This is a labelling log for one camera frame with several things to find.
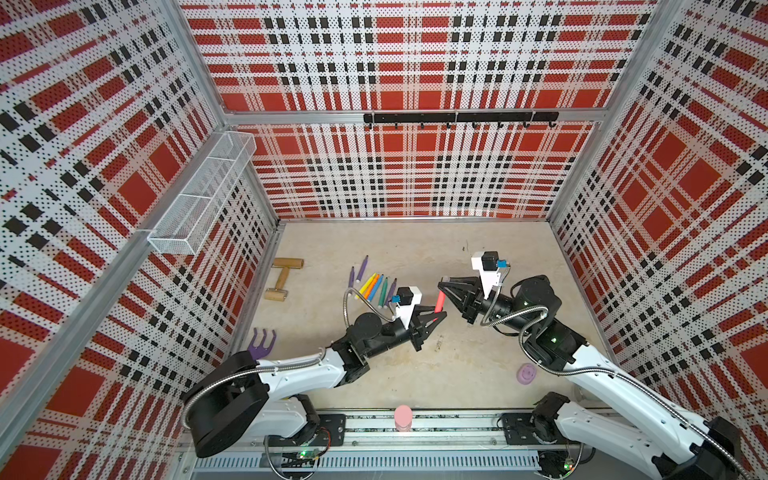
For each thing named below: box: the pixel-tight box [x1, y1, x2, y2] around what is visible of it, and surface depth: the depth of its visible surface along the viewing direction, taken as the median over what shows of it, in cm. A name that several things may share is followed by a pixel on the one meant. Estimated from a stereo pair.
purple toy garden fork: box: [248, 327, 277, 360], surface depth 90 cm
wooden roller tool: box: [264, 257, 304, 302], surface depth 103 cm
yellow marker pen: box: [359, 272, 377, 296], surface depth 103 cm
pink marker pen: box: [434, 290, 447, 313], surface depth 68 cm
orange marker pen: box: [364, 274, 381, 300], surface depth 103 cm
